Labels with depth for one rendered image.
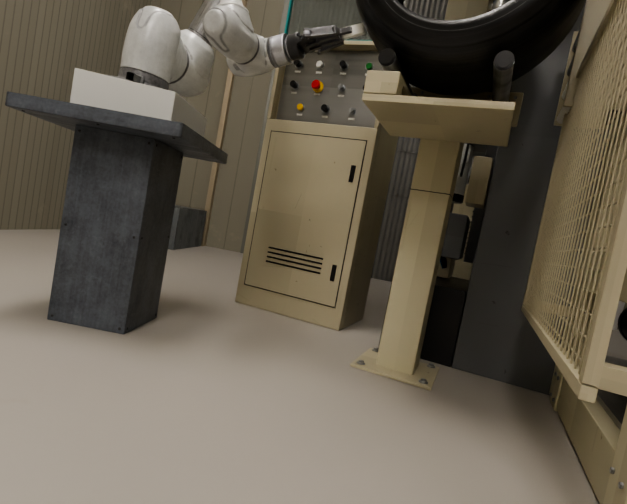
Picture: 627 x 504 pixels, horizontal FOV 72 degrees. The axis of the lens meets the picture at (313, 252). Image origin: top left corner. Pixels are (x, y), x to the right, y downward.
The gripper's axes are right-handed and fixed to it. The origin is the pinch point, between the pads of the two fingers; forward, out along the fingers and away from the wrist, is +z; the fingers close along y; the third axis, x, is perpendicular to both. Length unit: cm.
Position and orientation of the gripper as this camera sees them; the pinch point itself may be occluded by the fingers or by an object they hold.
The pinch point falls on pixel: (353, 31)
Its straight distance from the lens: 141.5
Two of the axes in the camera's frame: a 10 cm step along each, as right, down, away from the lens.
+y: 3.7, 0.1, 9.3
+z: 9.3, -0.6, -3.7
